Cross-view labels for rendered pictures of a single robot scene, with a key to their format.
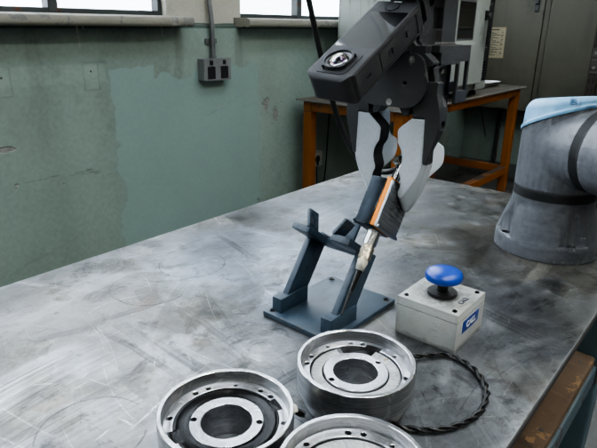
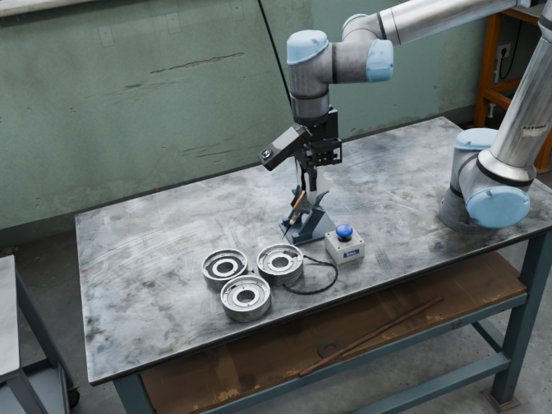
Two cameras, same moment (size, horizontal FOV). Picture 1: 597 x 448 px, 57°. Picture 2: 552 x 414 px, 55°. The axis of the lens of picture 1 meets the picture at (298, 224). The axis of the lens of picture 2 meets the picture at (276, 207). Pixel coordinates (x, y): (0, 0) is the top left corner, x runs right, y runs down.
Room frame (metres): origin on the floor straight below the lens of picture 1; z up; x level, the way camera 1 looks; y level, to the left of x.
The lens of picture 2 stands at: (-0.33, -0.56, 1.63)
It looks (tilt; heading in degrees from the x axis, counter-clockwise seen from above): 36 degrees down; 34
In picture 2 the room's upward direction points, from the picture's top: 6 degrees counter-clockwise
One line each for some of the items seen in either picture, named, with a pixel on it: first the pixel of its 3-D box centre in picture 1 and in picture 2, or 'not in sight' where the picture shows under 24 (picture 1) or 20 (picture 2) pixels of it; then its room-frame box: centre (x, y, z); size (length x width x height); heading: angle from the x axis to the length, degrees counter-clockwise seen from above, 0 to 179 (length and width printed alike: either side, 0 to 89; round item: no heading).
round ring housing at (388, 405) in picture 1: (354, 379); (280, 264); (0.41, -0.05, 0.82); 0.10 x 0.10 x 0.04
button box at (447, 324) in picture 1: (442, 308); (347, 244); (0.54, -0.16, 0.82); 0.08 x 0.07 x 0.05; 140
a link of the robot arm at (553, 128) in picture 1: (567, 140); (480, 159); (0.78, -0.39, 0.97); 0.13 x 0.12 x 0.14; 24
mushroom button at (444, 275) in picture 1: (442, 289); (344, 236); (0.53, -0.16, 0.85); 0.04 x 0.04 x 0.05
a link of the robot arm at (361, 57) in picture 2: not in sight; (361, 58); (0.57, -0.18, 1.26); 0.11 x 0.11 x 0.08; 24
